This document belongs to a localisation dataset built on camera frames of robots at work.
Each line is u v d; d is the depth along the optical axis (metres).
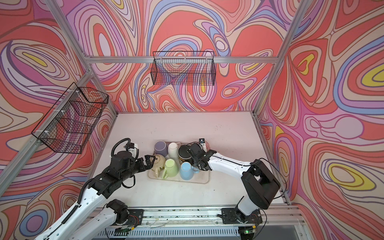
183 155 0.82
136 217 0.73
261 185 0.43
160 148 0.91
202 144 0.79
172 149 0.88
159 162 0.83
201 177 0.86
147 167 0.67
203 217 0.75
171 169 0.80
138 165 0.66
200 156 0.66
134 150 0.69
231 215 0.73
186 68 0.96
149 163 0.68
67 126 0.75
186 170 0.79
